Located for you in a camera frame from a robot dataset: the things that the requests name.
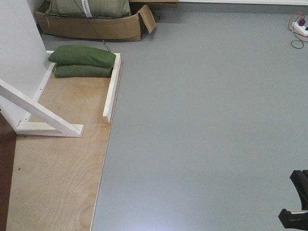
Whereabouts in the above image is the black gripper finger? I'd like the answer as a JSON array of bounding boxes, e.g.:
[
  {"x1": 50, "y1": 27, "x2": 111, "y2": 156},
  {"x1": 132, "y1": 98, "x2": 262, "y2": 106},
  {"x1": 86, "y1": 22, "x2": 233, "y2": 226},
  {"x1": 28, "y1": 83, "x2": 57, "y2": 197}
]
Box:
[
  {"x1": 278, "y1": 209, "x2": 308, "y2": 229},
  {"x1": 290, "y1": 169, "x2": 308, "y2": 210}
]

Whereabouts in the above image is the brown wooden door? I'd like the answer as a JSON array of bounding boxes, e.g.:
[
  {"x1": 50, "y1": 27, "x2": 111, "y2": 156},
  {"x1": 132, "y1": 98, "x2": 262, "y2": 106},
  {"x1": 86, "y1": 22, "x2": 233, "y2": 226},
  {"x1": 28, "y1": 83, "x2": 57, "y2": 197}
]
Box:
[{"x1": 0, "y1": 115, "x2": 16, "y2": 231}]

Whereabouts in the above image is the white power strip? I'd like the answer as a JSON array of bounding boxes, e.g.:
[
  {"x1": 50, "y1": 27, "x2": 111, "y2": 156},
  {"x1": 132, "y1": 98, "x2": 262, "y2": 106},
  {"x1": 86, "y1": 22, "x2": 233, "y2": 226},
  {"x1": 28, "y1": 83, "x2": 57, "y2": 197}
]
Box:
[{"x1": 291, "y1": 22, "x2": 308, "y2": 37}]

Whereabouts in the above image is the brown cardboard box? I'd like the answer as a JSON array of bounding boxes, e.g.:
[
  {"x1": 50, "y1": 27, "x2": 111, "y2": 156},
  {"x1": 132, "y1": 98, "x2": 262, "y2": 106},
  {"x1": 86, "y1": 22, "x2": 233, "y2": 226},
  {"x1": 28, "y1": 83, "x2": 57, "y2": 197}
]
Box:
[{"x1": 35, "y1": 0, "x2": 156, "y2": 41}]

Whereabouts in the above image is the plywood base platform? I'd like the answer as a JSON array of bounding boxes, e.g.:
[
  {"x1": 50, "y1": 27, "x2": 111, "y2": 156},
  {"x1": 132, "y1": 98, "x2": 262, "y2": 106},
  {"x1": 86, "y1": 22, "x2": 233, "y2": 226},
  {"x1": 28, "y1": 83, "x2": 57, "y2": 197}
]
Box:
[{"x1": 5, "y1": 77, "x2": 119, "y2": 231}]

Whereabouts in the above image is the lower green sandbag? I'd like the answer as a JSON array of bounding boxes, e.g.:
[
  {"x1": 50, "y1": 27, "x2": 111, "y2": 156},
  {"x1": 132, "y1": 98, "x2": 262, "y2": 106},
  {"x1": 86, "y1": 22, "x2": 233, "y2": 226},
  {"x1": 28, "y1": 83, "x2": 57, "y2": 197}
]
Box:
[{"x1": 54, "y1": 64, "x2": 113, "y2": 77}]

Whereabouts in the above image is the green sandbag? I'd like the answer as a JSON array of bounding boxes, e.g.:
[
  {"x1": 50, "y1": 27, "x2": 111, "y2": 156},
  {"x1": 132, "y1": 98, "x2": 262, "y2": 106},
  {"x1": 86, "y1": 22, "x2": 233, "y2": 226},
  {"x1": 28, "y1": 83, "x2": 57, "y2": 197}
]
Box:
[
  {"x1": 54, "y1": 64, "x2": 113, "y2": 77},
  {"x1": 49, "y1": 45, "x2": 116, "y2": 67}
]

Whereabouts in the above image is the grey-green sack in box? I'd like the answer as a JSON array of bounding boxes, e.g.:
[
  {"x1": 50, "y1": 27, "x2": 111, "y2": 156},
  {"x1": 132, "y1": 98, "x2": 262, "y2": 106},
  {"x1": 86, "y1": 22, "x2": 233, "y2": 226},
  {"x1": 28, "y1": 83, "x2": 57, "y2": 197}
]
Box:
[{"x1": 50, "y1": 0, "x2": 131, "y2": 19}]

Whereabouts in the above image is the far white wooden brace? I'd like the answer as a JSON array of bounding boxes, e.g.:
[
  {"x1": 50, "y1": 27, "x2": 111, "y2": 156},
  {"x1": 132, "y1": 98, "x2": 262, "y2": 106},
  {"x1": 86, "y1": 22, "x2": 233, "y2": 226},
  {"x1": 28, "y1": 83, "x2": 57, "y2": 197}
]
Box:
[{"x1": 0, "y1": 63, "x2": 85, "y2": 138}]

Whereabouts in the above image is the green sandbag far top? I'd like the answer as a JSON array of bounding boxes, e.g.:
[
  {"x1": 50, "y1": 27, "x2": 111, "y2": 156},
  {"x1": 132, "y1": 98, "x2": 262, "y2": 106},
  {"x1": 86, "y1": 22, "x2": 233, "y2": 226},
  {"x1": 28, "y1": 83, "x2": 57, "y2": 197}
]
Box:
[{"x1": 49, "y1": 45, "x2": 116, "y2": 67}]

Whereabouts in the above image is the white edge rail far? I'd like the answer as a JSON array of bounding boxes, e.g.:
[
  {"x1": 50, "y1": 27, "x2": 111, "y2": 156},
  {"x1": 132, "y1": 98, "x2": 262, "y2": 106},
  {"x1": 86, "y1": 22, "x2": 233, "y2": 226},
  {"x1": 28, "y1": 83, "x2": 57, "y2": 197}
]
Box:
[{"x1": 103, "y1": 53, "x2": 122, "y2": 124}]

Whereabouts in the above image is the steel guy wire with turnbuckle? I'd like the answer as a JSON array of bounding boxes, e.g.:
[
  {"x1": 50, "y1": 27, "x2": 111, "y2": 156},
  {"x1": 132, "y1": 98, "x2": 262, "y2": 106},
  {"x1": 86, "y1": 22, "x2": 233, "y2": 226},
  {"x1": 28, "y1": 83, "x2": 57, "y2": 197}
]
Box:
[{"x1": 73, "y1": 0, "x2": 115, "y2": 54}]

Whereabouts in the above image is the white wall panel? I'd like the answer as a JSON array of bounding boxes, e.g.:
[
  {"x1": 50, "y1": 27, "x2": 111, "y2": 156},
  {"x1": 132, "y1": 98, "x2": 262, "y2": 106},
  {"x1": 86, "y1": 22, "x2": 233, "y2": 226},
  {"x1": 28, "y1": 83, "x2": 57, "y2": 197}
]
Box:
[{"x1": 0, "y1": 0, "x2": 50, "y2": 126}]

